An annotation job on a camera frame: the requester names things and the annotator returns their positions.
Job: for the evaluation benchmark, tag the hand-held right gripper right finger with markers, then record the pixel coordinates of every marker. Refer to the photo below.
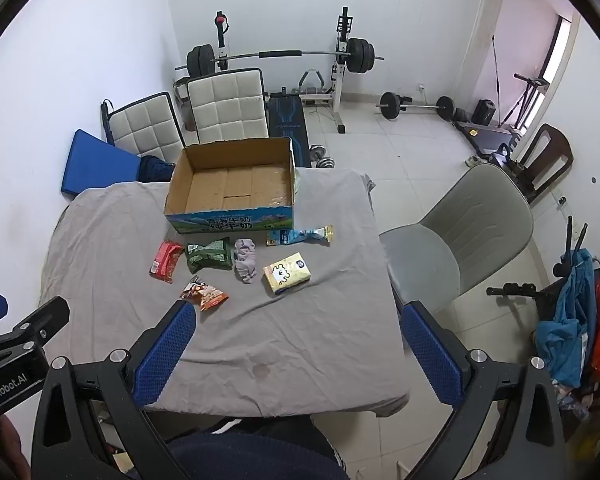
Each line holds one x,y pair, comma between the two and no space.
432,355

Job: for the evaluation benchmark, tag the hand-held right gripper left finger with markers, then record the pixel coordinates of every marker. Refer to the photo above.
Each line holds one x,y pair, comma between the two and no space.
165,355

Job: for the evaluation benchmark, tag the orange snack packet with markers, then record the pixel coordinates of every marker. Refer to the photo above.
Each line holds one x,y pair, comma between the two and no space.
207,296

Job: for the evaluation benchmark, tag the red snack packet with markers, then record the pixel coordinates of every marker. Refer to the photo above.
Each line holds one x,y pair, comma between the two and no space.
165,260

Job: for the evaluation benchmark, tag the green snack packet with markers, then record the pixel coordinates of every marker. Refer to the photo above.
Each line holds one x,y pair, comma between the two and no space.
207,255

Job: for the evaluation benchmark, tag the yellow tissue pack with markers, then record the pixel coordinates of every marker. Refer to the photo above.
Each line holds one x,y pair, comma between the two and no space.
285,272

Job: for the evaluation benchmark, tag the blue white snack packet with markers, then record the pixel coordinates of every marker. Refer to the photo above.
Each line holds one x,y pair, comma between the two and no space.
295,235

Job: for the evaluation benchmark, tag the cardboard box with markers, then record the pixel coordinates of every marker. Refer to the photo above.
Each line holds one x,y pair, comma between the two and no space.
230,190

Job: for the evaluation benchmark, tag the person's left forearm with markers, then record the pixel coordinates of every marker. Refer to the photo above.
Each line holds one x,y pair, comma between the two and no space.
2,442

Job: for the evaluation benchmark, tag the black metal stand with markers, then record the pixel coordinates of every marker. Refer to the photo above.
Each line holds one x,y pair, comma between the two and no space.
515,290

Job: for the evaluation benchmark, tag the grey tablecloth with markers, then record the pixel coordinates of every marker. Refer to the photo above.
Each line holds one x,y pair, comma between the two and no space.
290,340

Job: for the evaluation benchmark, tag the person's dark clothing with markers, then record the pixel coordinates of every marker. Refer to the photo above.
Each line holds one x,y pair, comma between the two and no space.
255,455

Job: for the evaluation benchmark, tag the blue hanging garment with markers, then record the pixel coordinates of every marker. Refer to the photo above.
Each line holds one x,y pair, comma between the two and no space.
570,320

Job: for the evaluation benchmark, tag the grey padded chair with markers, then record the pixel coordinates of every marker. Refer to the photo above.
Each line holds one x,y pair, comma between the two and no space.
480,210

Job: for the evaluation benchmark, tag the blue foam mat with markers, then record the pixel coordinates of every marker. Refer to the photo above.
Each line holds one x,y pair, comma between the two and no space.
95,165

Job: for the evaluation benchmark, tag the black poles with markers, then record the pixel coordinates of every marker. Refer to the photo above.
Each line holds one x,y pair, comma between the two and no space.
570,245

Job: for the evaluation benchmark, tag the dark blue garment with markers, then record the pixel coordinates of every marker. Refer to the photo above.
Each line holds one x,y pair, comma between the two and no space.
155,170

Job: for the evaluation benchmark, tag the pair of white sneakers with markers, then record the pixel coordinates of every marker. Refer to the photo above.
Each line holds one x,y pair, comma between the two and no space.
475,161

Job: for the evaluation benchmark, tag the black blue stick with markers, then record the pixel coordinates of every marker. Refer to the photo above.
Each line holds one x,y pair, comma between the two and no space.
106,120

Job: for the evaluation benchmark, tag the white padded chair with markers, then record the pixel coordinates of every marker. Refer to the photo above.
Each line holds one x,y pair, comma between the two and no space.
225,105
145,130

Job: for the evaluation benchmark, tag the chrome dumbbell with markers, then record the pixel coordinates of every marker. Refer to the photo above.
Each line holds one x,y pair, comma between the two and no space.
317,150
326,163

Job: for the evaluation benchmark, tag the black treadmill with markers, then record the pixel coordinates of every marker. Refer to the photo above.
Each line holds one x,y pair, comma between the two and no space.
485,135

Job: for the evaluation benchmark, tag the brown wooden chair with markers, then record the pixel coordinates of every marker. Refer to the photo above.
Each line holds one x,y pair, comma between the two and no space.
555,155

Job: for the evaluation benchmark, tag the black speaker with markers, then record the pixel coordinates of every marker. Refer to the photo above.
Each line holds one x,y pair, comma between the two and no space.
485,112

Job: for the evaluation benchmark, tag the small barbell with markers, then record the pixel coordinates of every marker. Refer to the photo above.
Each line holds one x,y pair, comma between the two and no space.
392,105

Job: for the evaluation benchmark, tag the black blue weight bench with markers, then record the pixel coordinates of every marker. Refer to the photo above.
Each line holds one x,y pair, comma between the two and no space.
285,120

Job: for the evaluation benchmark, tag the white barbell rack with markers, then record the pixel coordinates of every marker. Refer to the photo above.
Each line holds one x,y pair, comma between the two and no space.
337,85

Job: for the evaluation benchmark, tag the grey bench leg attachment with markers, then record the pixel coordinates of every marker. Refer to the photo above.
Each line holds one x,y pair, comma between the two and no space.
312,82

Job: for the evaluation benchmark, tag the barbell with black plates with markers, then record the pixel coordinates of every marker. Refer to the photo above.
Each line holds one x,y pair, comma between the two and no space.
280,53

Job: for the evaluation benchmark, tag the window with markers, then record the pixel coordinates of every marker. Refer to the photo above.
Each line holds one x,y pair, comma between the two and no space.
555,50

